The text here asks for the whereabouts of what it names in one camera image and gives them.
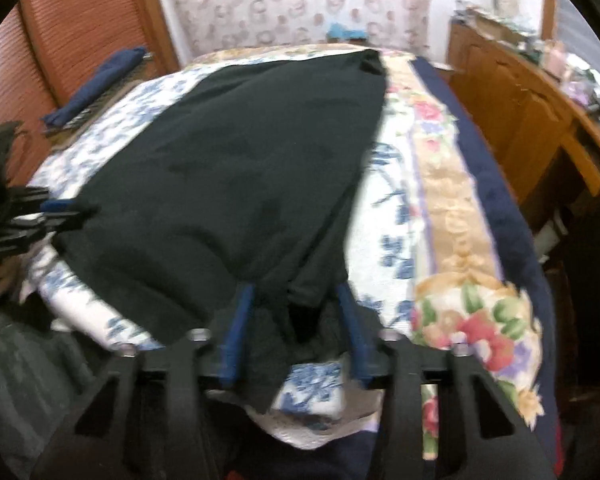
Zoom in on floral bed blanket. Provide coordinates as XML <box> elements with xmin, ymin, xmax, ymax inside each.
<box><xmin>27</xmin><ymin>42</ymin><xmax>543</xmax><ymax>461</ymax></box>

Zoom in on grey window blind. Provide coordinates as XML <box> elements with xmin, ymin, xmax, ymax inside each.
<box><xmin>555</xmin><ymin>0</ymin><xmax>600</xmax><ymax>71</ymax></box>

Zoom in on black printed t-shirt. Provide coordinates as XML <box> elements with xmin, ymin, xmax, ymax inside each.
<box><xmin>52</xmin><ymin>49</ymin><xmax>388</xmax><ymax>413</ymax></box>

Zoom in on patterned folded cloth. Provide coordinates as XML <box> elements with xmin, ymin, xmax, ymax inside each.
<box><xmin>42</xmin><ymin>52</ymin><xmax>156</xmax><ymax>136</ymax></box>

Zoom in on circle-patterned sheer curtain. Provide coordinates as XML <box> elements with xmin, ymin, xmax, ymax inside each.
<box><xmin>150</xmin><ymin>0</ymin><xmax>443</xmax><ymax>61</ymax></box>

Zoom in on blue cloth bundle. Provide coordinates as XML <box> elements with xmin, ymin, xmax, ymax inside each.
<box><xmin>327</xmin><ymin>22</ymin><xmax>371</xmax><ymax>43</ymax></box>

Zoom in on wooden cabinet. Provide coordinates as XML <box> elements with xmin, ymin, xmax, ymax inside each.
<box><xmin>447</xmin><ymin>7</ymin><xmax>600</xmax><ymax>221</ymax></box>

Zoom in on pink tissue box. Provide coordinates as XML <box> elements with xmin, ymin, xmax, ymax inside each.
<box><xmin>545</xmin><ymin>42</ymin><xmax>566</xmax><ymax>78</ymax></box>

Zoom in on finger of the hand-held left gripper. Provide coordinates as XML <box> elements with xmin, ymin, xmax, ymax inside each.
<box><xmin>42</xmin><ymin>199</ymin><xmax>100</xmax><ymax>228</ymax></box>

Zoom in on wooden louvered wardrobe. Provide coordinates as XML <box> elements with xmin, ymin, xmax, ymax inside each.
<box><xmin>0</xmin><ymin>0</ymin><xmax>181</xmax><ymax>171</ymax></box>

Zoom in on navy folded clothes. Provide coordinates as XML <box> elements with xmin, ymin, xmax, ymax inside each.
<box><xmin>41</xmin><ymin>46</ymin><xmax>147</xmax><ymax>126</ymax></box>

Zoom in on dark grey cloth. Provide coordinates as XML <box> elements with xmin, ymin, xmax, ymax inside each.
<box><xmin>0</xmin><ymin>305</ymin><xmax>111</xmax><ymax>480</ymax></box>

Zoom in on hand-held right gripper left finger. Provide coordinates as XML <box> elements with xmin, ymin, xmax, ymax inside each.
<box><xmin>30</xmin><ymin>282</ymin><xmax>256</xmax><ymax>480</ymax></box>

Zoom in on navy bed sheet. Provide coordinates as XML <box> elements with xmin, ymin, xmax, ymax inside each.
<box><xmin>220</xmin><ymin>56</ymin><xmax>561</xmax><ymax>480</ymax></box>

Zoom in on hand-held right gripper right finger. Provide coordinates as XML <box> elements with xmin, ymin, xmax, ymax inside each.
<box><xmin>335</xmin><ymin>282</ymin><xmax>553</xmax><ymax>480</ymax></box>

